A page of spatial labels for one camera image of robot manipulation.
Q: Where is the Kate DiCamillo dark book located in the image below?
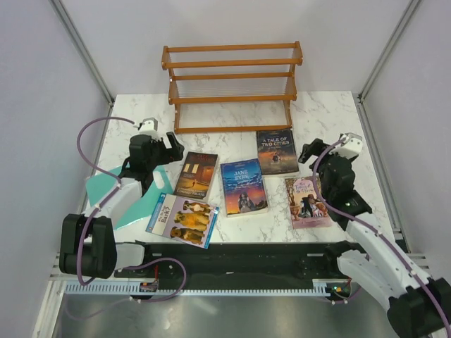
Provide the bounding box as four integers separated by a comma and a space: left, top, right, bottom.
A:
174, 151, 218, 201

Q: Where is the A Tale of Two Cities book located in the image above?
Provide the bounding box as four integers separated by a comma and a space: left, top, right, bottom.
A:
257, 128, 299, 177

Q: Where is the Jane Eyre blue book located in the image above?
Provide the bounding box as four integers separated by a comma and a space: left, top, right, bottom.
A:
221, 158, 268, 218

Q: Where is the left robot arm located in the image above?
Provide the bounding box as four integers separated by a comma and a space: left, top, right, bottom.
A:
59, 132, 185, 286

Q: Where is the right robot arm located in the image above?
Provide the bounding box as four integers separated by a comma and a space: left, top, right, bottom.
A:
298, 133, 450, 337

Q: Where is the Taming of the Shrew book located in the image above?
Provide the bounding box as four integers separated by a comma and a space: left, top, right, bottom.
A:
285, 176, 332, 230

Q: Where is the teal plastic file folder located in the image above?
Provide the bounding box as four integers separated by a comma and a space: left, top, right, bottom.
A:
85, 165, 173, 230

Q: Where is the Why Do Dogs Bark book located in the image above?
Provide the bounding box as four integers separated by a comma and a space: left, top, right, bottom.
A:
146, 193, 219, 249

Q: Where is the wooden three-tier shelf rack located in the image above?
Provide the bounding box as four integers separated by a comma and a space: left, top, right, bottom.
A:
161, 41, 304, 134

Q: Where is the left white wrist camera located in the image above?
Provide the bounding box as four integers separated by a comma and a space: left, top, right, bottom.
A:
133, 118, 158, 138

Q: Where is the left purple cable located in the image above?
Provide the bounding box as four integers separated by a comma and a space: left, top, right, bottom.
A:
65, 117, 187, 321

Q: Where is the light blue cable duct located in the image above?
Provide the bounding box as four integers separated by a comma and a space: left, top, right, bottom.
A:
65, 280, 357, 295

